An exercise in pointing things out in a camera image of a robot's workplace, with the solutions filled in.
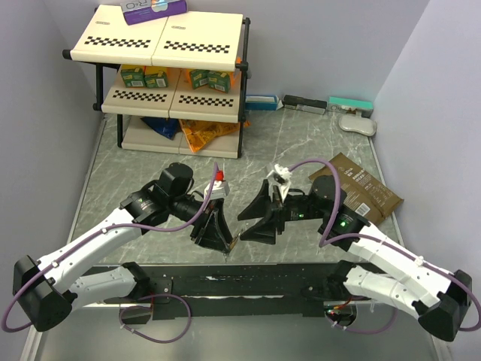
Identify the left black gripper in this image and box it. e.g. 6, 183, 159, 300
168, 194, 233, 253

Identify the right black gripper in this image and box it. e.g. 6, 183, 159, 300
237, 178, 328, 244

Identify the small brass padlock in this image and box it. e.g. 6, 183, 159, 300
228, 231, 242, 252

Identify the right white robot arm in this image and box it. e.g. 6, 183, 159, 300
237, 175, 472, 341

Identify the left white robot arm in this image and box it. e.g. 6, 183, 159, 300
13, 162, 234, 332

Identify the orange snack bag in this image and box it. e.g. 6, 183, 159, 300
179, 120, 241, 153

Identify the brown foil pouch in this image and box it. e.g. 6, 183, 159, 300
329, 153, 404, 226

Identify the blue snack bag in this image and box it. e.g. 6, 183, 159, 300
141, 117, 180, 140

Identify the blue white flat box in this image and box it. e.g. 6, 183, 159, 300
245, 95, 283, 111

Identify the black long box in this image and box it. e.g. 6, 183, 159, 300
283, 95, 328, 115

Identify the grey white pad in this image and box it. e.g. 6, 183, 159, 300
338, 114, 377, 137

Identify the green yellow carton right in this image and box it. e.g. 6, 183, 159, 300
207, 71, 231, 93

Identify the green yellow carton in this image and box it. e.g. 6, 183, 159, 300
188, 69, 209, 89
119, 64, 146, 88
207, 71, 231, 93
144, 66, 168, 89

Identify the cream black three-tier shelf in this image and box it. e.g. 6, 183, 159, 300
62, 5, 251, 159

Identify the teal white box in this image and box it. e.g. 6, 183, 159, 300
327, 96, 374, 118

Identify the green yellow carton far left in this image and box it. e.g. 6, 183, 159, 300
119, 64, 146, 88

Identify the purple white box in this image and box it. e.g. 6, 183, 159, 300
120, 0, 187, 25

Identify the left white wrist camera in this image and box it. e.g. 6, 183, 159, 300
210, 170, 230, 199

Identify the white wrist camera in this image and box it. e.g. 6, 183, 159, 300
210, 170, 230, 199
266, 164, 292, 200

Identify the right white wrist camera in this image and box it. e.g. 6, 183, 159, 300
266, 164, 292, 200

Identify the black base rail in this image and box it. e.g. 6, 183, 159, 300
103, 261, 371, 320

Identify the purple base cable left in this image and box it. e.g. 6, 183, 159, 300
119, 293, 192, 344

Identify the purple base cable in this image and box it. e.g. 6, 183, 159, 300
330, 308, 398, 335
119, 293, 192, 344

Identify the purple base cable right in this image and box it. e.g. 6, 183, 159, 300
330, 308, 398, 335

